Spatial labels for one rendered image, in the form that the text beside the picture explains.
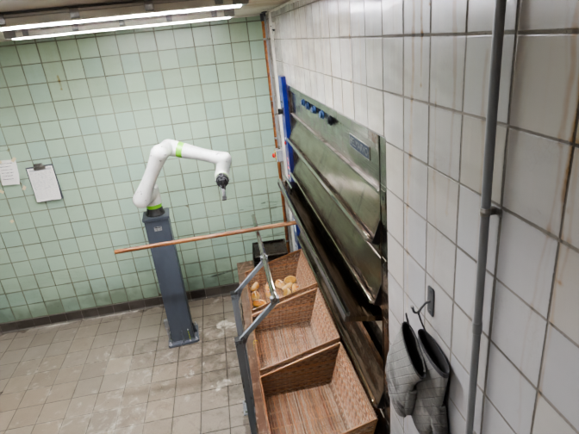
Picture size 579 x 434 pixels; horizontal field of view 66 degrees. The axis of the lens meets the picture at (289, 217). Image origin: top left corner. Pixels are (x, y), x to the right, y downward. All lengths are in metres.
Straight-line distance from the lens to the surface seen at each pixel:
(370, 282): 1.81
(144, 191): 3.44
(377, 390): 2.09
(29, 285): 4.97
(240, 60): 4.09
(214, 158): 3.35
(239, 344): 2.49
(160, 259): 3.79
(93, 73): 4.20
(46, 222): 4.63
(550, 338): 0.91
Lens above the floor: 2.44
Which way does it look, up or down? 22 degrees down
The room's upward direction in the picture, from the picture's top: 6 degrees counter-clockwise
